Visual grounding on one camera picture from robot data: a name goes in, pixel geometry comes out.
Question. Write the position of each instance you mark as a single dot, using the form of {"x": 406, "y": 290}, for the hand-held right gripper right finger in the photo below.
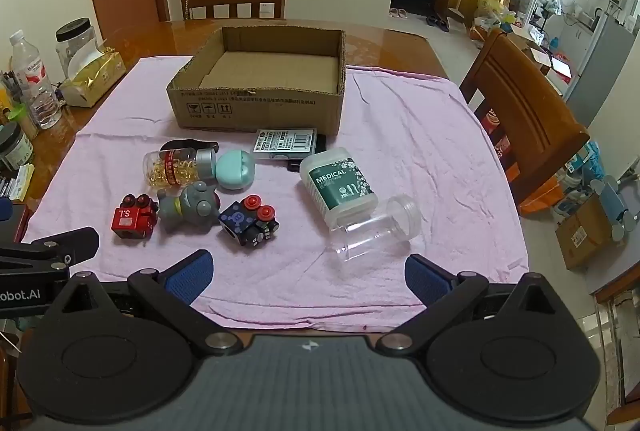
{"x": 425, "y": 278}

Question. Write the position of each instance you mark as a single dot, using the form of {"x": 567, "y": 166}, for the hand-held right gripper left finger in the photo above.
{"x": 192, "y": 276}

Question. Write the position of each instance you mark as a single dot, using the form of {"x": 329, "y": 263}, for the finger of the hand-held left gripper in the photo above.
{"x": 60, "y": 246}

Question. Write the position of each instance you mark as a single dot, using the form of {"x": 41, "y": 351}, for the grey elephant toy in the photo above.
{"x": 187, "y": 208}

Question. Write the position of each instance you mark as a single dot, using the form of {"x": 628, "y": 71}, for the clear plastic jar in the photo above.
{"x": 375, "y": 231}

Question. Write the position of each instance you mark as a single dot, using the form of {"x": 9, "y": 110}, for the red block toy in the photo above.
{"x": 132, "y": 218}

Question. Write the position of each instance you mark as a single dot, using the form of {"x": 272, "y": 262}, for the clear capsule bottle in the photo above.
{"x": 172, "y": 168}

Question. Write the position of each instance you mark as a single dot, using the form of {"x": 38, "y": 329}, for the white green-label container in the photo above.
{"x": 340, "y": 186}

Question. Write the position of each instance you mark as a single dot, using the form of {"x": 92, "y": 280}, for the brown cardboard box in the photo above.
{"x": 250, "y": 108}

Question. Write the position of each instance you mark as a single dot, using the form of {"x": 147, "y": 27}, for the dark red box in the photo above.
{"x": 12, "y": 223}

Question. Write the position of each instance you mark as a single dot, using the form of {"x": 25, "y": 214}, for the dark blue block toy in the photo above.
{"x": 245, "y": 223}

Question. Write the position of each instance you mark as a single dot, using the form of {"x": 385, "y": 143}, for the stack of small boxes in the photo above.
{"x": 17, "y": 183}

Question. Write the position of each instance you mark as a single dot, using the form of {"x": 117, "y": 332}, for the dark jar with black lid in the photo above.
{"x": 15, "y": 146}

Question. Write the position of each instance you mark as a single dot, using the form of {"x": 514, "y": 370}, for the teal round case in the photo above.
{"x": 235, "y": 168}

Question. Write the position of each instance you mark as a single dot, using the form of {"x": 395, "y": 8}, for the black plastic object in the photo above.
{"x": 192, "y": 143}

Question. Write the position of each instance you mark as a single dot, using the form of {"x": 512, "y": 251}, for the pink cloth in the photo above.
{"x": 425, "y": 136}

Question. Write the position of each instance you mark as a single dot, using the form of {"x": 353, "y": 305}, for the orange bag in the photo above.
{"x": 542, "y": 196}

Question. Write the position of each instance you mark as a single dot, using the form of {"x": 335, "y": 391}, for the red printed packets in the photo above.
{"x": 497, "y": 136}

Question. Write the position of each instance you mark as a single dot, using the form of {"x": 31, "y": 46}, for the clear labelled card case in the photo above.
{"x": 285, "y": 142}

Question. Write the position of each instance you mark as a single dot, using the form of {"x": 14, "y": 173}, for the cardboard box on floor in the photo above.
{"x": 585, "y": 233}

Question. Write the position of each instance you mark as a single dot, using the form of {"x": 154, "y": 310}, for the clear water bottle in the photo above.
{"x": 32, "y": 81}

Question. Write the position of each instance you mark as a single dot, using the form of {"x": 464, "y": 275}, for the black flat case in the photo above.
{"x": 321, "y": 143}

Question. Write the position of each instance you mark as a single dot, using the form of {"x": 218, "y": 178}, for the gold tissue box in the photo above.
{"x": 95, "y": 78}

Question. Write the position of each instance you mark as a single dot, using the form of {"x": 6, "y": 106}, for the clear jar with black lid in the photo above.
{"x": 75, "y": 38}

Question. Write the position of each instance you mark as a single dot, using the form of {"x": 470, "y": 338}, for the black slippers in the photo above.
{"x": 439, "y": 23}

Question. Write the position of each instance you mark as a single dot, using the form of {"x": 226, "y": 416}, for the pink slippers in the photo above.
{"x": 398, "y": 12}

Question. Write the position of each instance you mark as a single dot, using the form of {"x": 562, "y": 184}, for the grey refrigerator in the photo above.
{"x": 597, "y": 66}

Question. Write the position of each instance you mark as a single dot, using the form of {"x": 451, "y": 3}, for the yellow plastic bag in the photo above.
{"x": 487, "y": 1}

